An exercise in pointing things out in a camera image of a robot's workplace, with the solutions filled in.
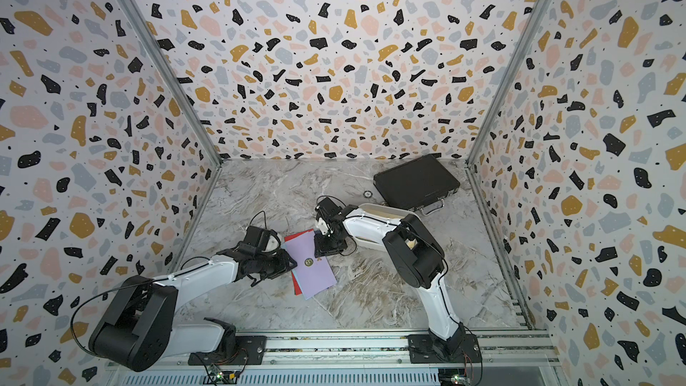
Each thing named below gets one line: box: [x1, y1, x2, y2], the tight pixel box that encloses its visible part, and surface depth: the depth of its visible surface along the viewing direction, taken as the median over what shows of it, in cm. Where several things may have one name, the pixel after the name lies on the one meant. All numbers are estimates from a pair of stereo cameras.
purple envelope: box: [282, 230, 338, 301], surface depth 91 cm
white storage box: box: [343, 203, 415, 251], surface depth 65 cm
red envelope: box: [283, 228, 314, 296], surface depth 89 cm
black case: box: [373, 154, 461, 216], surface depth 112 cm
